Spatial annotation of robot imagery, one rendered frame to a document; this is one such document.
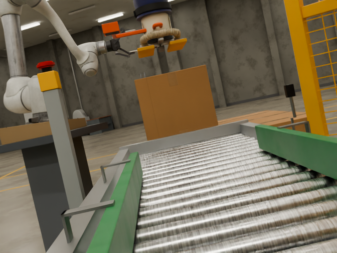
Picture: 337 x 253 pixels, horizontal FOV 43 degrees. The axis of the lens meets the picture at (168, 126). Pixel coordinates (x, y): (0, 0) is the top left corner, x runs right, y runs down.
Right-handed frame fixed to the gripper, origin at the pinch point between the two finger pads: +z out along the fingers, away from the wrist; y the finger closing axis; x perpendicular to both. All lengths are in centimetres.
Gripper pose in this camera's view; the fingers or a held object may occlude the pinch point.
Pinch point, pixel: (136, 40)
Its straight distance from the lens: 291.6
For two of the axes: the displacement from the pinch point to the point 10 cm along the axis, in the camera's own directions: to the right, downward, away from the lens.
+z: 9.8, -2.1, 0.1
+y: 2.1, 9.8, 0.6
